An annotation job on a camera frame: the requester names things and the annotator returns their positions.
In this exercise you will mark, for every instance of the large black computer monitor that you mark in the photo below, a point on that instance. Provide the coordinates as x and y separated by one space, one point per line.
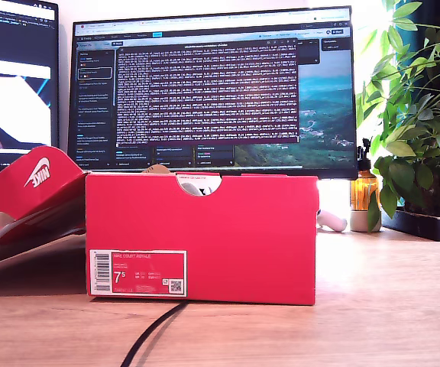
204 95

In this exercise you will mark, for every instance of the amber pump bottle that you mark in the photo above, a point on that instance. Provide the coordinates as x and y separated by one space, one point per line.
363 191

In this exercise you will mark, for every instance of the small white pot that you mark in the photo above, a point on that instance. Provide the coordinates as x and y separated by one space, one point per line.
359 221

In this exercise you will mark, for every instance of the small black computer monitor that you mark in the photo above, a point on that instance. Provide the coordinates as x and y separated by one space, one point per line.
13 46

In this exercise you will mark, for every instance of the red Nike shoebox lid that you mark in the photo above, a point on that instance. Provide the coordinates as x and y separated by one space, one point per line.
10 183

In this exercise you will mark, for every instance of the white handheld controller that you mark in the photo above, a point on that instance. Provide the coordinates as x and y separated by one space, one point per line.
334 222

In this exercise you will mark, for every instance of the brown packing paper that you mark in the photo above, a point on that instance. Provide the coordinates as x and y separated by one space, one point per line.
158 169

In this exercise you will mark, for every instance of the green leafy potted plant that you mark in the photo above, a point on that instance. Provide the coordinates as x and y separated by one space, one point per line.
430 130

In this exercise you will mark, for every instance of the black plant tray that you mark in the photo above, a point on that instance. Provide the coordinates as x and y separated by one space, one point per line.
426 226

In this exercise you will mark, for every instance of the red Nike shoebox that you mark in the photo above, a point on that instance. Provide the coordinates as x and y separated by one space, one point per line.
224 237

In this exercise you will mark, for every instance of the blue suede Gazelle shoe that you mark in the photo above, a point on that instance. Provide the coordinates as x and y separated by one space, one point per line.
193 188

